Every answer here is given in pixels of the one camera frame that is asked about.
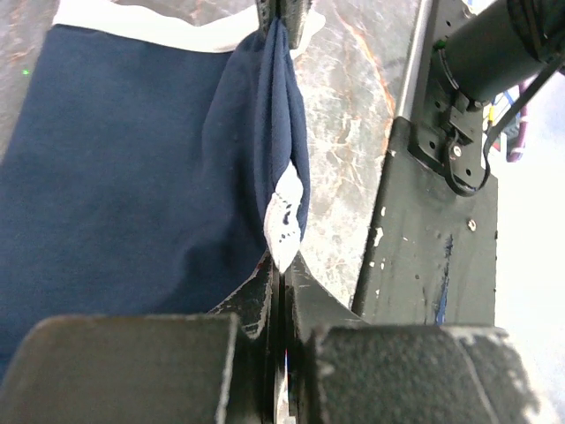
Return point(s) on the navy blue underwear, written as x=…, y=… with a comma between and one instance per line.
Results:
x=153, y=164

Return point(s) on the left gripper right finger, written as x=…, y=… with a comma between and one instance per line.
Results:
x=344, y=370

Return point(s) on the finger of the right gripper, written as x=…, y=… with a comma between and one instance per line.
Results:
x=267, y=11
x=293, y=14

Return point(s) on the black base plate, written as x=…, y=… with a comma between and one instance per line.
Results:
x=430, y=254

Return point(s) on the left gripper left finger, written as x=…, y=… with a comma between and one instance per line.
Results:
x=218, y=367

